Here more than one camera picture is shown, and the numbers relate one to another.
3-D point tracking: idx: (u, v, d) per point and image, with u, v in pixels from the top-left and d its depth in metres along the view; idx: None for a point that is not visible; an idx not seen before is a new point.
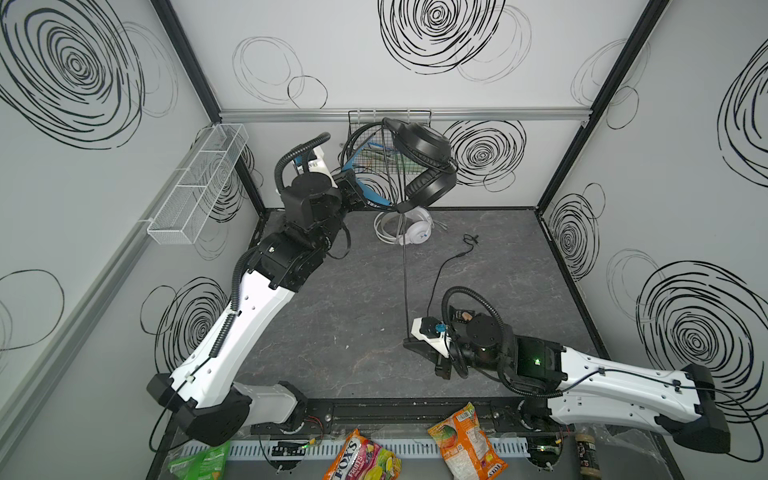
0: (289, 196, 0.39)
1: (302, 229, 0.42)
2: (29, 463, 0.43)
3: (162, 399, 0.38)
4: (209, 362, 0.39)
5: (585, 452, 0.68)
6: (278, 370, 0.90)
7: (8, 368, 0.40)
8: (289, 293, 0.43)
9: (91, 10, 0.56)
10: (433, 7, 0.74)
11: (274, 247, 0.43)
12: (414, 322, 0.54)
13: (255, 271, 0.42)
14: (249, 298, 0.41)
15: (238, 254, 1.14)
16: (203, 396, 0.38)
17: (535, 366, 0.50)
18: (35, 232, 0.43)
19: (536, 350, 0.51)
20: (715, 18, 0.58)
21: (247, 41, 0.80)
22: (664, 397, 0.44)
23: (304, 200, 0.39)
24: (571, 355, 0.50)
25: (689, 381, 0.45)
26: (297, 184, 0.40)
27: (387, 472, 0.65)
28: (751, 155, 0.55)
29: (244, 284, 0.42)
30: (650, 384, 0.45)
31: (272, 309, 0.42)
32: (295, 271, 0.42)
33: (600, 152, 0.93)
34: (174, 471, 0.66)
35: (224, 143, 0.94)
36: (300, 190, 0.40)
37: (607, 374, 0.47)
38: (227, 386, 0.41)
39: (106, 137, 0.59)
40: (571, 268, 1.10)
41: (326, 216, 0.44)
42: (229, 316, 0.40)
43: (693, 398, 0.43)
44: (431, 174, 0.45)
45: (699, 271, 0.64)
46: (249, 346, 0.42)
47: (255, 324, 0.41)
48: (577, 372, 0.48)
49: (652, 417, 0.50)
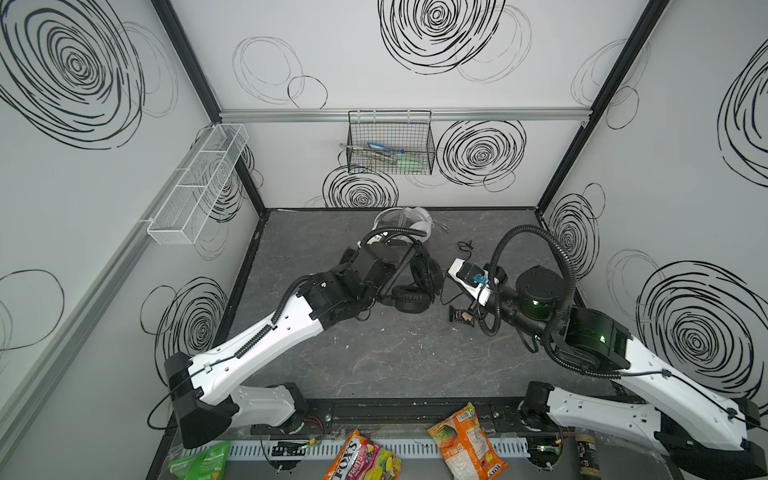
0: (367, 252, 0.48)
1: (358, 280, 0.49)
2: (29, 463, 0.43)
3: (174, 377, 0.40)
4: (230, 361, 0.41)
5: (585, 452, 0.68)
6: (278, 370, 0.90)
7: (8, 369, 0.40)
8: (319, 329, 0.46)
9: (91, 10, 0.56)
10: (433, 7, 0.74)
11: (326, 285, 0.48)
12: (455, 263, 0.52)
13: (303, 297, 0.47)
14: (287, 317, 0.45)
15: (237, 254, 1.13)
16: (211, 389, 0.39)
17: (598, 342, 0.41)
18: (34, 231, 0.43)
19: (600, 326, 0.43)
20: (716, 17, 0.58)
21: (247, 41, 0.80)
22: (716, 421, 0.39)
23: (377, 260, 0.48)
24: (637, 346, 0.42)
25: (741, 413, 0.41)
26: (376, 246, 0.50)
27: (387, 472, 0.65)
28: (751, 154, 0.55)
29: (290, 303, 0.46)
30: (707, 404, 0.40)
31: (303, 336, 0.45)
32: (334, 311, 0.46)
33: (600, 152, 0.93)
34: (174, 471, 0.66)
35: (224, 143, 0.94)
36: (375, 252, 0.49)
37: (670, 379, 0.41)
38: (230, 392, 0.42)
39: (106, 137, 0.59)
40: (571, 268, 1.10)
41: (379, 280, 0.51)
42: (264, 327, 0.44)
43: (739, 430, 0.39)
44: (420, 296, 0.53)
45: (699, 271, 0.64)
46: (267, 362, 0.44)
47: (282, 345, 0.44)
48: (641, 364, 0.41)
49: (651, 432, 0.49)
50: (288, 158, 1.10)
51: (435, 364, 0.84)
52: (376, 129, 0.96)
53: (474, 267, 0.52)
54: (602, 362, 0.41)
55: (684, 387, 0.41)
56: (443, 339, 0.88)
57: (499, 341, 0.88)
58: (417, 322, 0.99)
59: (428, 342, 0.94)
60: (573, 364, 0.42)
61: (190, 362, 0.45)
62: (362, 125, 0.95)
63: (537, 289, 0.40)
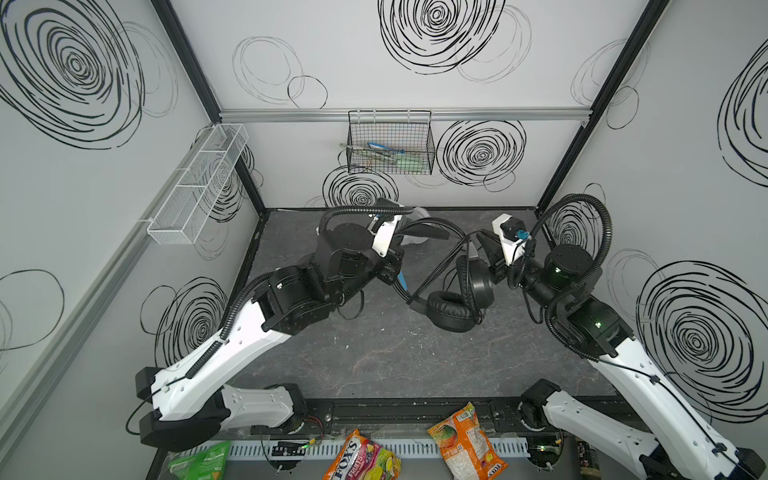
0: (326, 241, 0.37)
1: (323, 277, 0.38)
2: (30, 462, 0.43)
3: (143, 392, 0.39)
4: (184, 381, 0.38)
5: (585, 452, 0.68)
6: (278, 370, 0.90)
7: (8, 369, 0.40)
8: (285, 335, 0.39)
9: (91, 10, 0.56)
10: (433, 7, 0.74)
11: (284, 284, 0.40)
12: (504, 216, 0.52)
13: (257, 303, 0.40)
14: (238, 331, 0.39)
15: (237, 253, 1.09)
16: (169, 409, 0.37)
17: (592, 325, 0.44)
18: (35, 230, 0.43)
19: (603, 314, 0.46)
20: (716, 18, 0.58)
21: (247, 41, 0.80)
22: (694, 443, 0.38)
23: (336, 251, 0.36)
24: (635, 348, 0.43)
25: (736, 456, 0.38)
26: (341, 232, 0.39)
27: (387, 472, 0.65)
28: (751, 154, 0.55)
29: (242, 313, 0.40)
30: (693, 426, 0.39)
31: (261, 347, 0.38)
32: (295, 316, 0.38)
33: (600, 152, 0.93)
34: (174, 471, 0.66)
35: (224, 143, 0.94)
36: (339, 238, 0.38)
37: (655, 386, 0.41)
38: (200, 403, 0.40)
39: (106, 137, 0.59)
40: None
41: (352, 273, 0.39)
42: (214, 343, 0.39)
43: (722, 467, 0.37)
44: (469, 312, 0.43)
45: (699, 271, 0.64)
46: (232, 372, 0.40)
47: (237, 358, 0.38)
48: (629, 360, 0.42)
49: (637, 454, 0.48)
50: (288, 158, 1.10)
51: (435, 364, 0.84)
52: (376, 129, 0.96)
53: (517, 222, 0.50)
54: (589, 341, 0.44)
55: (670, 400, 0.40)
56: (443, 339, 0.88)
57: (499, 341, 0.88)
58: (418, 322, 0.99)
59: (428, 343, 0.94)
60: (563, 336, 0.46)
61: (154, 379, 0.41)
62: (362, 124, 0.94)
63: (564, 260, 0.43)
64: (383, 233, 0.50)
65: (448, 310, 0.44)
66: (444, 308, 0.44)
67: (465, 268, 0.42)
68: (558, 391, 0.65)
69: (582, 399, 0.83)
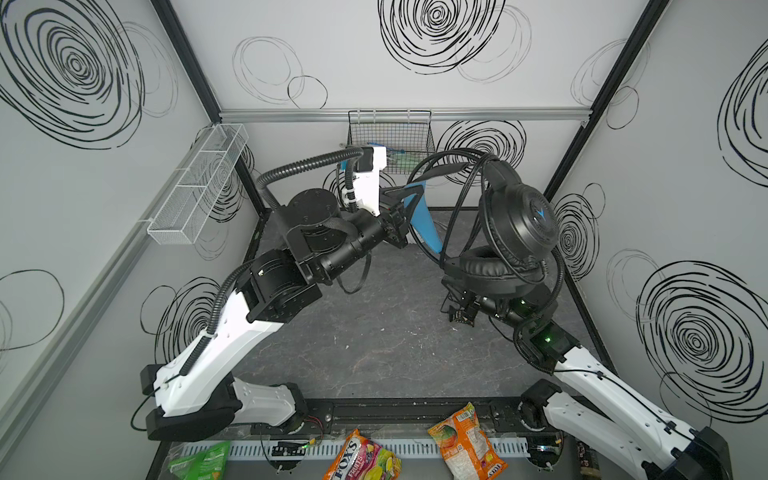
0: (280, 219, 0.31)
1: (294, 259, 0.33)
2: (29, 462, 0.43)
3: (147, 388, 0.39)
4: (181, 378, 0.37)
5: (585, 452, 0.68)
6: (278, 370, 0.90)
7: (6, 369, 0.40)
8: (275, 324, 0.37)
9: (92, 10, 0.56)
10: (433, 7, 0.74)
11: (265, 270, 0.36)
12: None
13: (240, 294, 0.36)
14: (226, 323, 0.36)
15: (237, 253, 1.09)
16: (168, 408, 0.37)
17: (543, 341, 0.57)
18: (34, 231, 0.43)
19: (555, 333, 0.58)
20: (716, 18, 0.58)
21: (247, 41, 0.80)
22: (647, 426, 0.44)
23: (291, 228, 0.30)
24: (583, 353, 0.54)
25: (690, 433, 0.42)
26: (296, 203, 0.32)
27: (387, 472, 0.65)
28: (751, 155, 0.55)
29: (228, 305, 0.37)
30: (643, 410, 0.45)
31: (251, 339, 0.36)
32: (280, 302, 0.34)
33: (600, 152, 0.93)
34: (174, 471, 0.66)
35: (224, 143, 0.94)
36: (295, 214, 0.31)
37: (603, 380, 0.50)
38: (201, 398, 0.39)
39: (106, 138, 0.59)
40: (571, 268, 1.10)
41: (329, 250, 0.34)
42: (203, 339, 0.37)
43: (678, 442, 0.42)
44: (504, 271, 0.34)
45: (699, 271, 0.64)
46: (229, 364, 0.38)
47: (229, 352, 0.36)
48: (578, 363, 0.52)
49: (639, 461, 0.48)
50: (287, 159, 1.10)
51: (435, 364, 0.84)
52: (376, 129, 0.96)
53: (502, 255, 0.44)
54: (545, 357, 0.55)
55: (622, 392, 0.48)
56: (443, 339, 0.88)
57: (499, 341, 0.88)
58: (418, 322, 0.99)
59: (427, 342, 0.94)
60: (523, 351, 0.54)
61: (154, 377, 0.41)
62: (362, 125, 0.95)
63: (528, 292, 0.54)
64: (363, 193, 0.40)
65: (485, 271, 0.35)
66: (477, 269, 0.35)
67: (486, 210, 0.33)
68: (558, 392, 0.64)
69: (583, 399, 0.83)
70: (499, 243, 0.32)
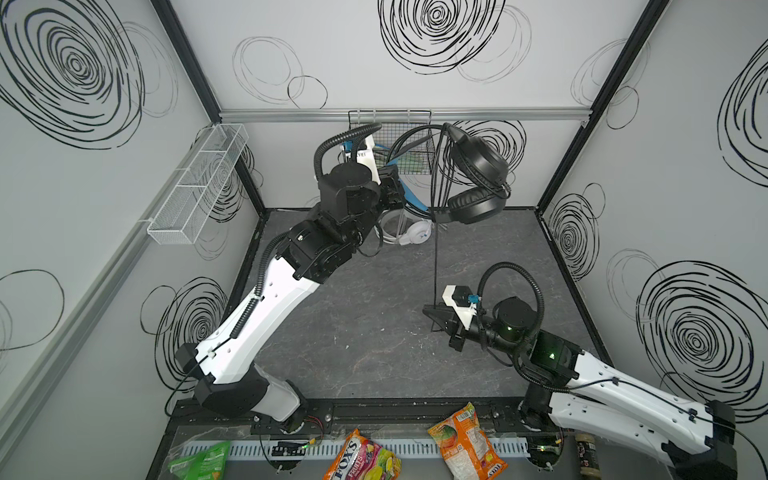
0: (326, 184, 0.37)
1: (335, 221, 0.40)
2: (30, 462, 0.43)
3: (187, 365, 0.40)
4: (231, 342, 0.39)
5: (585, 452, 0.68)
6: (278, 370, 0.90)
7: (7, 369, 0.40)
8: (314, 283, 0.41)
9: (92, 10, 0.56)
10: (433, 7, 0.74)
11: (303, 236, 0.41)
12: (448, 288, 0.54)
13: (282, 258, 0.41)
14: (271, 284, 0.40)
15: (237, 253, 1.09)
16: (219, 373, 0.38)
17: (548, 358, 0.52)
18: (34, 231, 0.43)
19: (558, 348, 0.53)
20: (715, 18, 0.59)
21: (247, 41, 0.80)
22: (675, 421, 0.44)
23: (340, 192, 0.36)
24: (588, 361, 0.51)
25: (709, 414, 0.44)
26: (337, 172, 0.38)
27: (387, 472, 0.65)
28: (751, 155, 0.55)
29: (269, 268, 0.41)
30: (666, 406, 0.45)
31: (295, 298, 0.40)
32: (322, 262, 0.40)
33: (600, 152, 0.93)
34: (174, 471, 0.66)
35: (224, 143, 0.94)
36: (339, 179, 0.37)
37: (619, 385, 0.48)
38: (248, 365, 0.42)
39: (106, 138, 0.59)
40: (571, 268, 1.10)
41: (363, 212, 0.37)
42: (252, 300, 0.40)
43: (705, 430, 0.42)
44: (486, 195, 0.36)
45: (699, 271, 0.64)
46: (272, 327, 0.41)
47: (274, 312, 0.40)
48: (590, 374, 0.49)
49: (658, 443, 0.50)
50: (287, 159, 1.10)
51: (435, 364, 0.84)
52: None
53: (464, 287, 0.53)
54: (555, 376, 0.50)
55: (638, 391, 0.47)
56: (443, 340, 0.88)
57: None
58: (418, 321, 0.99)
59: (427, 343, 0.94)
60: (535, 379, 0.52)
61: (195, 351, 0.43)
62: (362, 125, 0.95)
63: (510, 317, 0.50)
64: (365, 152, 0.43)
65: (469, 200, 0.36)
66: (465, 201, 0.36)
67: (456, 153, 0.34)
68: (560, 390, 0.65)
69: None
70: (477, 174, 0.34)
